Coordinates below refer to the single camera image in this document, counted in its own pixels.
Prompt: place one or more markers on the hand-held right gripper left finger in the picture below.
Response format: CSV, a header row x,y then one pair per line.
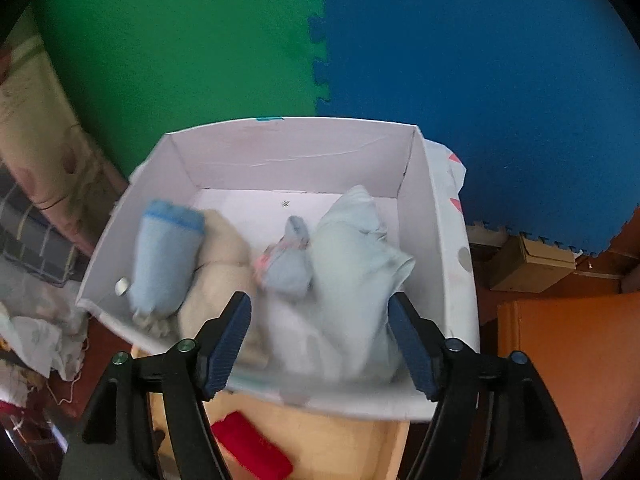
x,y
227,350

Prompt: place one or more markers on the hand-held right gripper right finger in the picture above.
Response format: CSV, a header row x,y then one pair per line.
x,y
412,350

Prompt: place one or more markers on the beige underwear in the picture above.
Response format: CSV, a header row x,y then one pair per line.
x,y
225,260

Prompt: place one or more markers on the white underwear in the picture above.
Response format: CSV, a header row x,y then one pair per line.
x,y
350,280

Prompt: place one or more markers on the red underwear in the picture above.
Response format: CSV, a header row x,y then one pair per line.
x,y
250,445

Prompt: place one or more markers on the white socks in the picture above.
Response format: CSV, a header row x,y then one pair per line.
x,y
287,270

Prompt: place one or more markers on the light blue underwear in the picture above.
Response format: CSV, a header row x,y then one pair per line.
x,y
160,260

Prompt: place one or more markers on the white cardboard box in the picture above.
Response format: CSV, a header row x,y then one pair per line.
x,y
300,160

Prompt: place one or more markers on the small brown cardboard box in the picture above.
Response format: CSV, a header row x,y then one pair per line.
x,y
530,265

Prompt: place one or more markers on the orange wooden furniture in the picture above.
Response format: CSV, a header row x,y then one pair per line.
x,y
575,370

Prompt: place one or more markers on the white patterned cloth cover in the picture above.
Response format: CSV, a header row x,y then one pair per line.
x,y
450,170

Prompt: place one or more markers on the white floral sheet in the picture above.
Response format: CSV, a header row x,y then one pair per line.
x,y
35,335

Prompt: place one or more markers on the grey plaid blanket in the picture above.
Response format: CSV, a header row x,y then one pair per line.
x,y
30,240

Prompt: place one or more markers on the blue foam mat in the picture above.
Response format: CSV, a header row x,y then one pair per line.
x,y
475,60

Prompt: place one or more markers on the pink patterned curtain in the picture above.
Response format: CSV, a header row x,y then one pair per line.
x,y
30,125

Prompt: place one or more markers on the green foam mat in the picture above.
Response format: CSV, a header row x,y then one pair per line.
x,y
175,35

